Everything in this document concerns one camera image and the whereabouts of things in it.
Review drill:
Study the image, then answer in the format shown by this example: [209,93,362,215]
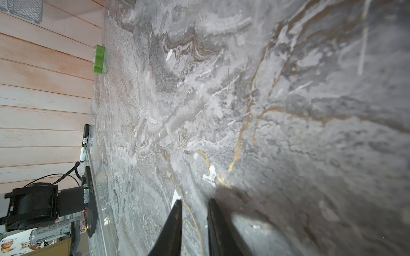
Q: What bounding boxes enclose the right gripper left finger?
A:
[148,199,183,256]

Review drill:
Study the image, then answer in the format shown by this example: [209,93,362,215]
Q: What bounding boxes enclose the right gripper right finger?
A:
[207,198,243,256]

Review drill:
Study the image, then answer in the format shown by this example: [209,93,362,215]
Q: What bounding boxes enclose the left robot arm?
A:
[1,182,85,232]

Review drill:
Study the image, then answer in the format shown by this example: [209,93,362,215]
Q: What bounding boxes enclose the green frog block toy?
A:
[92,45,105,74]

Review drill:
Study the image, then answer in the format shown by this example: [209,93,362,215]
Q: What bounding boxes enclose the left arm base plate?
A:
[83,166,98,238]

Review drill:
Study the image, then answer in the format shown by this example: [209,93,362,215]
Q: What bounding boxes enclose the white wire mesh rack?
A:
[1,0,43,24]

